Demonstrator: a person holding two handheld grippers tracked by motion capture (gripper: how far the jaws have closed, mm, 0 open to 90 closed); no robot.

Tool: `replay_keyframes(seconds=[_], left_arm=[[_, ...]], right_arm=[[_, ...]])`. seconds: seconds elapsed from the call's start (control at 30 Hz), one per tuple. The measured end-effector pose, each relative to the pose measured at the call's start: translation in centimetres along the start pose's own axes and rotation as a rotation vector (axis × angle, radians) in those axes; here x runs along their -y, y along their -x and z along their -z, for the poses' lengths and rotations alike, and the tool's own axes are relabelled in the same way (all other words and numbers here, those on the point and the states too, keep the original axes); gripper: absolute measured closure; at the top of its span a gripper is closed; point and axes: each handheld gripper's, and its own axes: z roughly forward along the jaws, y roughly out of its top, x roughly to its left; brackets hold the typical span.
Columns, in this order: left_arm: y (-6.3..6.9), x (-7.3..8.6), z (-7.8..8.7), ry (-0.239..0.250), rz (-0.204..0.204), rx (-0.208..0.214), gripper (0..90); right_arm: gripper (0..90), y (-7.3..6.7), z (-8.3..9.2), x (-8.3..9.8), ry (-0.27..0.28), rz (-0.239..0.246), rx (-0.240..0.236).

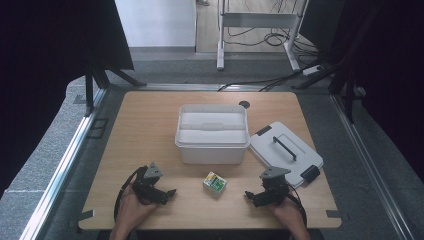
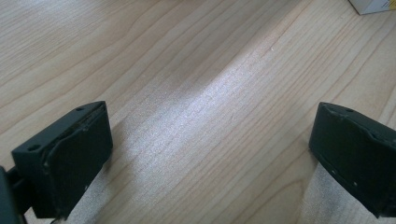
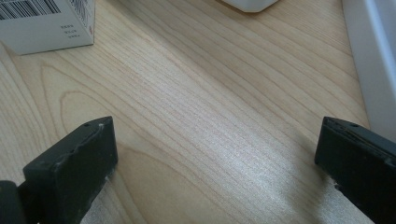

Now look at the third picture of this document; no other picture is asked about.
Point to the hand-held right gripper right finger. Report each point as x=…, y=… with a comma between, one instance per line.
x=361, y=161

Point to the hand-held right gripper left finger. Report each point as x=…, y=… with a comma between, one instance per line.
x=71, y=165

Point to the white plastic storage bin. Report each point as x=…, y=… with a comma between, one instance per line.
x=376, y=62

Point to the white and green carton box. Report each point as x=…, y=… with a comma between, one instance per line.
x=40, y=37

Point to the white shallow plastic tray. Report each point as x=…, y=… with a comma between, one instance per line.
x=250, y=4

